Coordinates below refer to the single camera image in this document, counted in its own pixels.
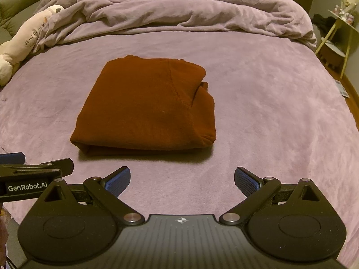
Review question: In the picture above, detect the rust red knit sweater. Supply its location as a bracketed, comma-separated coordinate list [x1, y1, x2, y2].
[70, 55, 216, 156]

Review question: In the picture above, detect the cream long plush toy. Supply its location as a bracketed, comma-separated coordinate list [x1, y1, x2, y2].
[1, 5, 64, 87]

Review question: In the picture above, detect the green sofa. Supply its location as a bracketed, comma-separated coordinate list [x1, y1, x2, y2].
[1, 0, 42, 44]

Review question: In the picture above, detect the crumpled purple duvet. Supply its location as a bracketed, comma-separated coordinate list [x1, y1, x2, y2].
[34, 0, 316, 52]

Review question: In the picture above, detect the yellow side table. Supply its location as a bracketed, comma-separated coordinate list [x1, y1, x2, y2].
[315, 7, 358, 80]

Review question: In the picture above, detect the wrapped bouquet on table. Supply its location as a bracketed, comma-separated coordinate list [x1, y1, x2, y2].
[333, 0, 358, 25]

